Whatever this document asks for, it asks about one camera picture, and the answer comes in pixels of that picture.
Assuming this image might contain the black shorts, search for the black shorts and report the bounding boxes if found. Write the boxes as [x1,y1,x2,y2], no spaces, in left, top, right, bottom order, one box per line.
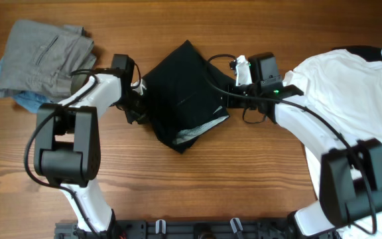
[143,40,235,153]

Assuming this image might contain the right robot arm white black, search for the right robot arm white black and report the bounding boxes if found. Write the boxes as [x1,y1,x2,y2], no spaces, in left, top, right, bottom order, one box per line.
[224,85,382,238]

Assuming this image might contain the white t-shirt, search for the white t-shirt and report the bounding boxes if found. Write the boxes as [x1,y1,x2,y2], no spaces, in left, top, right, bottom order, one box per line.
[284,50,382,238]

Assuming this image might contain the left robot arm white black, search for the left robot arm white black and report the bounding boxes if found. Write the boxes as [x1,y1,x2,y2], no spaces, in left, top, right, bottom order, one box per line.
[24,70,146,238]

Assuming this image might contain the folded blue jeans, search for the folded blue jeans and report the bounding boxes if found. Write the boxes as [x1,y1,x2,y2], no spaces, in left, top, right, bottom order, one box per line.
[0,58,52,114]

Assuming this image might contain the folded grey trousers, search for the folded grey trousers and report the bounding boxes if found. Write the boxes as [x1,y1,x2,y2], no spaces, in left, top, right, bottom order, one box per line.
[0,19,96,102]

